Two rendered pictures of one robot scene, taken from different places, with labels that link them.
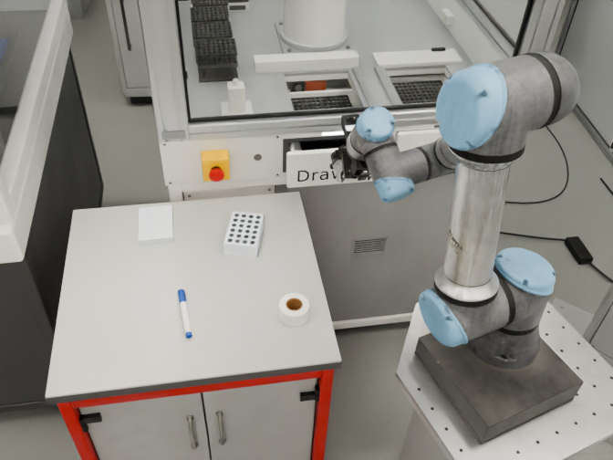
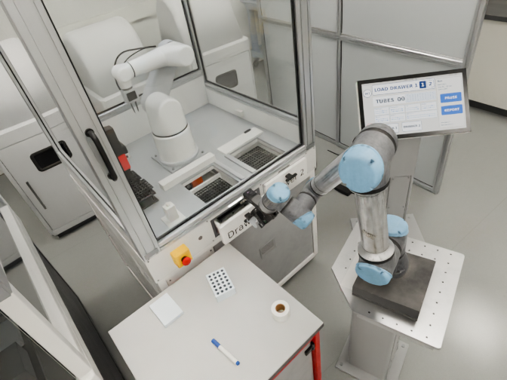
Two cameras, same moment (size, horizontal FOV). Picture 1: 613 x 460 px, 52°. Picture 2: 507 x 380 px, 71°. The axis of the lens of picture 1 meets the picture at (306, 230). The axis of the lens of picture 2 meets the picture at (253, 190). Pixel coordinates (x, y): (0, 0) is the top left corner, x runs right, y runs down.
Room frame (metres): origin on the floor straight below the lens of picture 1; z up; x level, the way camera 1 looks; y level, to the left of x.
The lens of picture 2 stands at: (0.25, 0.32, 2.02)
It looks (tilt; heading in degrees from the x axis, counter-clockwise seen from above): 40 degrees down; 337
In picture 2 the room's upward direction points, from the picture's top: 11 degrees counter-clockwise
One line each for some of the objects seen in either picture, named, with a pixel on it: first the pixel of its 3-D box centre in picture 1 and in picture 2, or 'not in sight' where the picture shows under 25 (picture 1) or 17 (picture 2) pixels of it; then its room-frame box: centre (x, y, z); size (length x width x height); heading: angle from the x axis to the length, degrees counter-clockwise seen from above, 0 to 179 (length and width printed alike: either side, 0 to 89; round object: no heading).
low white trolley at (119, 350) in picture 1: (204, 366); (229, 369); (1.02, 0.27, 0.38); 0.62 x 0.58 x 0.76; 102
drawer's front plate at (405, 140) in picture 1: (444, 146); (286, 179); (1.46, -0.38, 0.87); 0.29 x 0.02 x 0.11; 102
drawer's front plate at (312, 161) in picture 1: (339, 166); (246, 218); (1.34, -0.08, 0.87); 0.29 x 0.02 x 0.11; 102
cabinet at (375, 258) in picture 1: (315, 178); (210, 226); (1.88, -0.02, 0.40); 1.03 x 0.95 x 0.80; 102
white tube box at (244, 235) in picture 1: (244, 234); (220, 284); (1.16, 0.16, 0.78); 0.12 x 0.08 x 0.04; 176
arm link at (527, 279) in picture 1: (516, 287); (389, 235); (0.83, -0.42, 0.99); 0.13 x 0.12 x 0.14; 117
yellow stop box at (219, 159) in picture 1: (215, 166); (182, 256); (1.31, 0.25, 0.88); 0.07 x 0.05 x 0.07; 102
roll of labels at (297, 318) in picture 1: (294, 309); (280, 311); (0.91, 0.02, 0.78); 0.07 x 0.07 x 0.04
